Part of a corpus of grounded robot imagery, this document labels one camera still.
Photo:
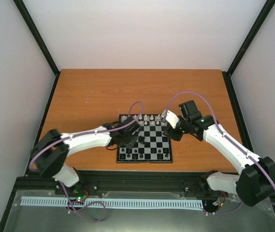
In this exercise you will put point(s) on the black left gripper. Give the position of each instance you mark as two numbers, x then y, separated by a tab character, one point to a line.
130	145

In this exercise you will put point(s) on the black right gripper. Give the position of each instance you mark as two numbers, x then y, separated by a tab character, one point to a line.
172	134

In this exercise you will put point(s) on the black bishop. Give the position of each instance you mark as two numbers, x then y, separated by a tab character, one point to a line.
166	150

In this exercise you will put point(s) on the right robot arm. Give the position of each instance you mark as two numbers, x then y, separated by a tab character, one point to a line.
232	154

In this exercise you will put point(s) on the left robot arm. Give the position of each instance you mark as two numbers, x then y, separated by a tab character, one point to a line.
50	153

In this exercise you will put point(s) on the black and white chessboard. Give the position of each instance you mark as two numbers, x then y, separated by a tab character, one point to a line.
151	127

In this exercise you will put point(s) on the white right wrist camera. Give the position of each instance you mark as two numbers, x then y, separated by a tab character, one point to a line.
170	117

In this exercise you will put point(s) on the black aluminium frame rail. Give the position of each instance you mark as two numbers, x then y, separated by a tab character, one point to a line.
95	183

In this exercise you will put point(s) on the white slotted cable duct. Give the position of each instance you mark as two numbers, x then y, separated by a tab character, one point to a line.
113	203

